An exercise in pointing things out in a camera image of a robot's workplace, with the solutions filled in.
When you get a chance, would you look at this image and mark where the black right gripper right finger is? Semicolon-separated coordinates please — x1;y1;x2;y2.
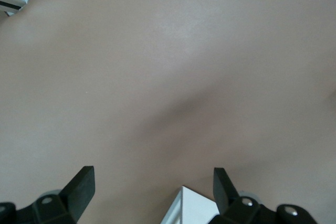
207;167;319;224

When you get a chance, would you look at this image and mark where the white drawer cabinet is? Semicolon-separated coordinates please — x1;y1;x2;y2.
160;185;220;224

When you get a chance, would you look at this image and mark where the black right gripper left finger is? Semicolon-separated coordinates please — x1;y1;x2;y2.
0;165;96;224

